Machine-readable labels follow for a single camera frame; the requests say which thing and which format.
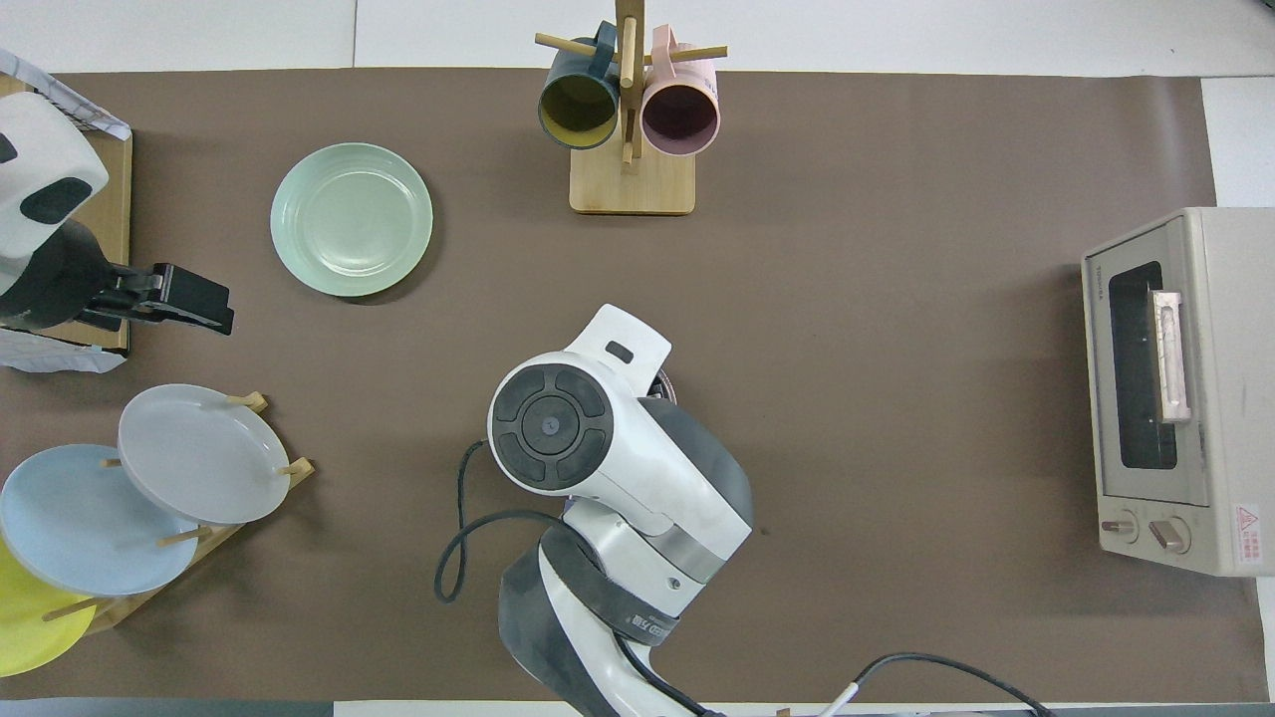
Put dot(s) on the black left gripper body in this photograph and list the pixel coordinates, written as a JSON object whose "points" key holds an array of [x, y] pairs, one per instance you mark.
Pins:
{"points": [[60, 284]]}

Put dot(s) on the glass lid blue knob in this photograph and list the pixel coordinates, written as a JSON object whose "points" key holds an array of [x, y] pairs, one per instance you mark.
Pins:
{"points": [[667, 386]]}

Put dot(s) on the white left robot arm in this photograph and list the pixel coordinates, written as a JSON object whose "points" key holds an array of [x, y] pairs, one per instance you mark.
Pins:
{"points": [[50, 149]]}

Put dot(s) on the grey plate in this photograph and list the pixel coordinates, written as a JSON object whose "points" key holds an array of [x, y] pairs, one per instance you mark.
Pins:
{"points": [[199, 458]]}

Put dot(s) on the green plate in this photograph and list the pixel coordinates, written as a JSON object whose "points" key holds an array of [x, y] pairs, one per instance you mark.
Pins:
{"points": [[354, 219]]}

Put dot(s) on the wooden plate rack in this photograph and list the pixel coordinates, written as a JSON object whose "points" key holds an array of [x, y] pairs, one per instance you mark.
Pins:
{"points": [[299, 468]]}

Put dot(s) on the light blue plate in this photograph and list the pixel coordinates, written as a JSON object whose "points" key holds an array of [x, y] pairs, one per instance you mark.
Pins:
{"points": [[90, 528]]}

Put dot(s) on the yellow plate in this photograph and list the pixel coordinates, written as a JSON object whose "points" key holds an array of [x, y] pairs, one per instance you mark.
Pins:
{"points": [[30, 637]]}

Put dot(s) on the white patterned cloth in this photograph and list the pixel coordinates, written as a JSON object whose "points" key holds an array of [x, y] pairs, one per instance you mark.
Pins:
{"points": [[50, 357], [40, 78]]}

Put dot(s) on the dark teal mug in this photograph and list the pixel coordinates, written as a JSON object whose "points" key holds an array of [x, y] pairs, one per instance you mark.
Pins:
{"points": [[578, 105]]}

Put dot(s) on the wooden mug tree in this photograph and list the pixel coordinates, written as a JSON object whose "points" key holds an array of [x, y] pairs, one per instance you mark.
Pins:
{"points": [[633, 189]]}

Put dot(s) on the pink mug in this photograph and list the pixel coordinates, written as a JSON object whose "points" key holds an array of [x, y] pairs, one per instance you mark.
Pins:
{"points": [[680, 119]]}

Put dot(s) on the brown table mat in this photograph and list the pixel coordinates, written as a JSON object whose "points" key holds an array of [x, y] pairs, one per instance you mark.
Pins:
{"points": [[896, 299]]}

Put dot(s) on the beige toaster oven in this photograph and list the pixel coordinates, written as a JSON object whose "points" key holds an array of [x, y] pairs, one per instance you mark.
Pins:
{"points": [[1225, 398]]}

